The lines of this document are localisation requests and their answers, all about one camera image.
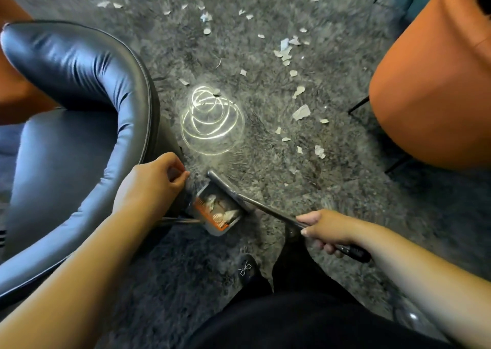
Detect black leather armchair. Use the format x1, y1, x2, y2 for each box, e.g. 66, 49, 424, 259
0, 20, 204, 307

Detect scattered white paper scraps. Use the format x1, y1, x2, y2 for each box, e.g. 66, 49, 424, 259
38, 0, 330, 160

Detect paper scraps in dustpan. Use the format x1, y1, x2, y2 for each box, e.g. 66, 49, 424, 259
203, 193, 241, 225

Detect orange upholstered chair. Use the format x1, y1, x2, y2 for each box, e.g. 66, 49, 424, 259
0, 0, 62, 126
347, 0, 491, 175

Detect silver dustpan with orange label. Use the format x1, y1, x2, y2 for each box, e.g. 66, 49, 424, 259
186, 179, 247, 237

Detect person's left hand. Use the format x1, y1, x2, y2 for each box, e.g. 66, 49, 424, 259
112, 152, 191, 223

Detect person's left forearm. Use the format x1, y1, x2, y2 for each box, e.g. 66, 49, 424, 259
0, 204, 162, 349

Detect long-handled black brush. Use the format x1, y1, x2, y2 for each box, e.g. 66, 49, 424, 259
206, 169, 372, 264

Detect black shoe with bow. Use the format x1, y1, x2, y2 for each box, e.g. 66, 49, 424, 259
236, 254, 270, 296

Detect person's black trousers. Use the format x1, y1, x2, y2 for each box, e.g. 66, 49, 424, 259
183, 241, 451, 349

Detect person's right hand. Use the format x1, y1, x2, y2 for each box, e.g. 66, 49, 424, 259
295, 209, 363, 259

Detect grey shaggy rug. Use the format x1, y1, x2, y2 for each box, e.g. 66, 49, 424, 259
0, 0, 491, 349

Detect person's right forearm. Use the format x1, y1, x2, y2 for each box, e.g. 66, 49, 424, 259
355, 222, 491, 349

